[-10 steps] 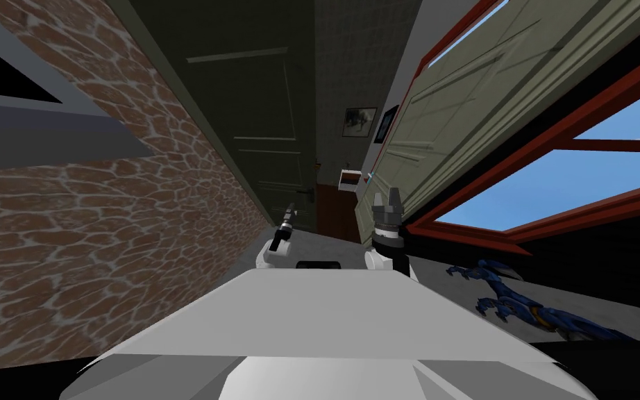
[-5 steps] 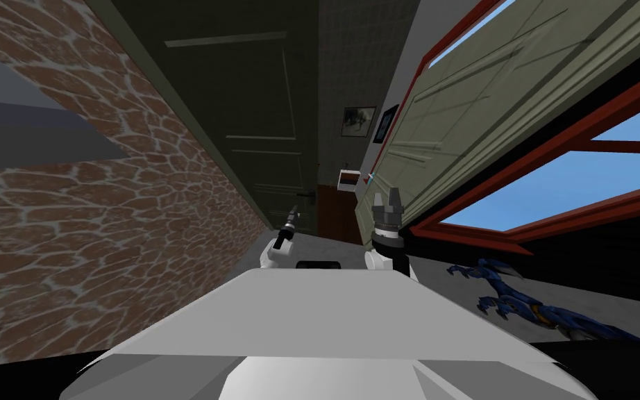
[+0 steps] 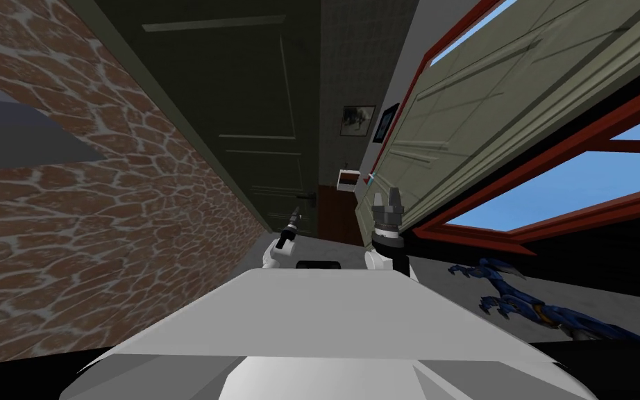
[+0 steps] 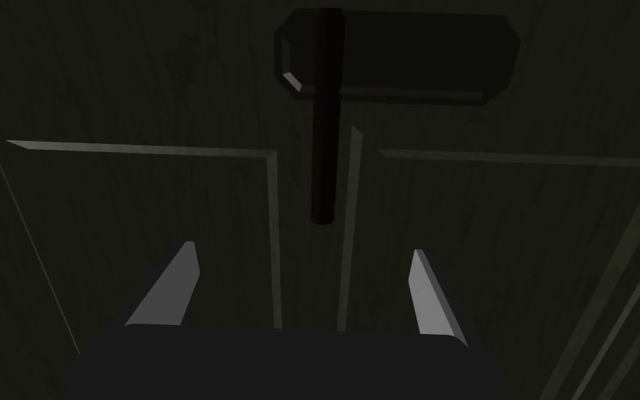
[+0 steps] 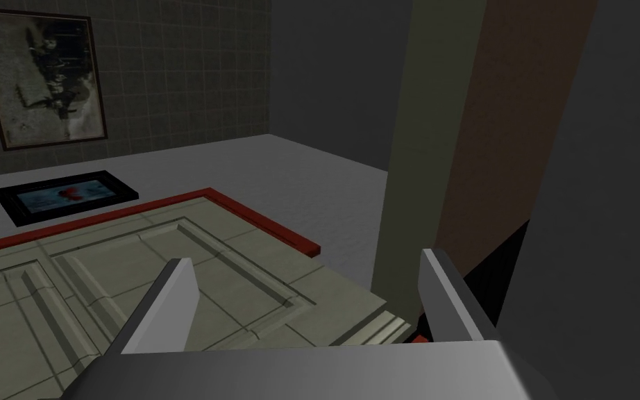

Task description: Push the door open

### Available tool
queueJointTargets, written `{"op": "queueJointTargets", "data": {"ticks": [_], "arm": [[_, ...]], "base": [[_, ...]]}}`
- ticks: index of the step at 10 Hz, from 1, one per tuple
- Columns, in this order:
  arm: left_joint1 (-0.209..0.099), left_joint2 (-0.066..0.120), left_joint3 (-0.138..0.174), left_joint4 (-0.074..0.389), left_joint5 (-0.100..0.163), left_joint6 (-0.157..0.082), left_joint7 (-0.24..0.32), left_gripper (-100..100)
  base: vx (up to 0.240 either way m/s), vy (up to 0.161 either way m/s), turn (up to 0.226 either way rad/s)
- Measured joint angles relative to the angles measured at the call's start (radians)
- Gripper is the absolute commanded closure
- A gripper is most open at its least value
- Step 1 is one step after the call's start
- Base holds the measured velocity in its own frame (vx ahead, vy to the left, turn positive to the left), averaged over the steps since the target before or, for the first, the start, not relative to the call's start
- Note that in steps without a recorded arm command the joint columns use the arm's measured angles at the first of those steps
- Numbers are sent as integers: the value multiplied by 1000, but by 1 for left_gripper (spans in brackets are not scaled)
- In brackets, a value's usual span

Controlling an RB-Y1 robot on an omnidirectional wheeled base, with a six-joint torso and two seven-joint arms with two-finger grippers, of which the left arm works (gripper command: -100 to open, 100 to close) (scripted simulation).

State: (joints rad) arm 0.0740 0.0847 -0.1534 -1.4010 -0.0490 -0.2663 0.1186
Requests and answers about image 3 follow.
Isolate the white and red box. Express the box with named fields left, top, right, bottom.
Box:
left=336, top=168, right=362, bottom=193

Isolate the grey framed picture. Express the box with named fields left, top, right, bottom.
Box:
left=339, top=104, right=377, bottom=138

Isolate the dark brown cabinet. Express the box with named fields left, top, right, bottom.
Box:
left=317, top=185, right=367, bottom=248

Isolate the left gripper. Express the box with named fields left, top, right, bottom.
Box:
left=283, top=208, right=303, bottom=237

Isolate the black framed blue picture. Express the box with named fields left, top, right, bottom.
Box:
left=372, top=102, right=401, bottom=145

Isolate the pale green door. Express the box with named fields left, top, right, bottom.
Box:
left=355, top=0, right=640, bottom=248

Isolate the blue dragon toy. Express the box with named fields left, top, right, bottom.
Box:
left=446, top=257, right=640, bottom=343

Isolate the dark green door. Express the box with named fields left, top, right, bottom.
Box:
left=93, top=0, right=322, bottom=237

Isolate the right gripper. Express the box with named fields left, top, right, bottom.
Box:
left=371, top=187, right=406, bottom=239

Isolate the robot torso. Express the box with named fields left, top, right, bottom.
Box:
left=58, top=259, right=600, bottom=400

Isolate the red framed window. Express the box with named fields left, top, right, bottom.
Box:
left=411, top=73, right=640, bottom=258

